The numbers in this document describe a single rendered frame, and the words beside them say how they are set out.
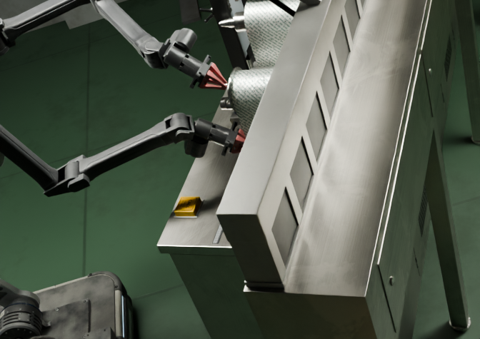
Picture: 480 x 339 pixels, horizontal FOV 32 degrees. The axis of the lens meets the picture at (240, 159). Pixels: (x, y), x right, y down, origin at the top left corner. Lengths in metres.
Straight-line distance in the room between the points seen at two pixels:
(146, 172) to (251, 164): 2.84
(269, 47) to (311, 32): 0.70
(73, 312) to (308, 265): 1.98
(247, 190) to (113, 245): 2.59
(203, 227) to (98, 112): 2.49
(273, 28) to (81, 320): 1.54
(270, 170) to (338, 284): 0.26
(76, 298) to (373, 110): 1.96
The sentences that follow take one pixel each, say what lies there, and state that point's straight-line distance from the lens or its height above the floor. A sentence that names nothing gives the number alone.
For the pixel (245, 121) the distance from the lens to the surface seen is 2.53.
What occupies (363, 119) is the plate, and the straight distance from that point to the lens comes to 1.99.
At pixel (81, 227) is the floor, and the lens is 4.32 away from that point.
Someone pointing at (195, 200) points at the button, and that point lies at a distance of 2.72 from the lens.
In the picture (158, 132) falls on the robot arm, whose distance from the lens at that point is 2.57.
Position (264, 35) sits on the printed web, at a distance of 2.61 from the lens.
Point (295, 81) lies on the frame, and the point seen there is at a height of 1.65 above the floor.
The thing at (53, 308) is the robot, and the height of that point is 0.26.
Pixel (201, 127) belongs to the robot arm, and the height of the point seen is 1.18.
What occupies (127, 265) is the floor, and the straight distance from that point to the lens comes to 4.00.
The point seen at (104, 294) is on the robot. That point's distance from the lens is 3.58.
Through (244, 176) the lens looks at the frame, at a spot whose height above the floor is 1.65.
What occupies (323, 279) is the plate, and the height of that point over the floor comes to 1.44.
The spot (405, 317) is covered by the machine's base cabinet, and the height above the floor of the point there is 0.27.
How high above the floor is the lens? 2.69
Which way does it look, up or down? 39 degrees down
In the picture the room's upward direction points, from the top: 20 degrees counter-clockwise
